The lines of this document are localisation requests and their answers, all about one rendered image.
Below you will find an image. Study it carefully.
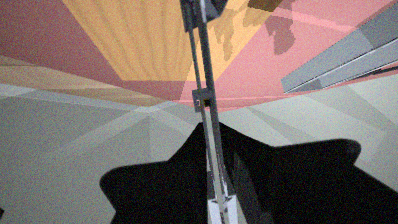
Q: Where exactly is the light wooden board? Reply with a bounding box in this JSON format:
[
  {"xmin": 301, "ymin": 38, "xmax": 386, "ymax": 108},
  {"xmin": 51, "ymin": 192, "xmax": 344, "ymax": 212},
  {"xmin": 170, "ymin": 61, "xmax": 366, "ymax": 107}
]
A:
[{"xmin": 62, "ymin": 0, "xmax": 282, "ymax": 81}]

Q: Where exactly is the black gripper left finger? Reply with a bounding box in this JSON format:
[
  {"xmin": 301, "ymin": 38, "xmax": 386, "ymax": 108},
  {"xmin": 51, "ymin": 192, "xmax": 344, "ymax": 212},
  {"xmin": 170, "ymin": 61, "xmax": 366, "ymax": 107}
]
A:
[{"xmin": 99, "ymin": 122, "xmax": 208, "ymax": 224}]

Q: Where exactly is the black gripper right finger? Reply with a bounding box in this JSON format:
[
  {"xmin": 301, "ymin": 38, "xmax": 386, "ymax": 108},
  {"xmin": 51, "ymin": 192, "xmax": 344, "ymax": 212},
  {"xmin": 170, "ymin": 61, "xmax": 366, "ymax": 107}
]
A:
[{"xmin": 219, "ymin": 122, "xmax": 361, "ymax": 224}]

